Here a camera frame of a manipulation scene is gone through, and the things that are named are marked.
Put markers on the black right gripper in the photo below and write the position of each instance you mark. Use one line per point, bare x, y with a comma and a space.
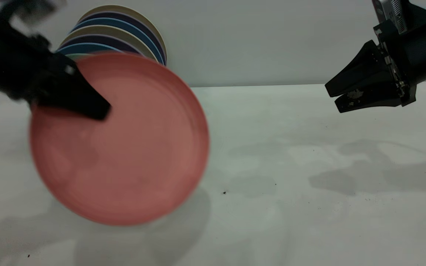
423, 51

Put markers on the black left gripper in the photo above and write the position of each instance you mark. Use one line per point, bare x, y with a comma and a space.
9, 62

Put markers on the pink round plate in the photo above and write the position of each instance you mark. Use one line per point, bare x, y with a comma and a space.
131, 155

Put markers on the green round plate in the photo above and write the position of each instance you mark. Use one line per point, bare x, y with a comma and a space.
75, 56

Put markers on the blue round plate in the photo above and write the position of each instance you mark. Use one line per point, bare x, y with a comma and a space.
87, 48
117, 23

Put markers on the dark purple round plate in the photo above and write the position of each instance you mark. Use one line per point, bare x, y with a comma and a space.
105, 40
126, 17

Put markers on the beige round plate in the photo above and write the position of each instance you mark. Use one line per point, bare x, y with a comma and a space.
117, 8
105, 30

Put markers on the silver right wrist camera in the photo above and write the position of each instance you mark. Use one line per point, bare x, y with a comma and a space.
392, 13

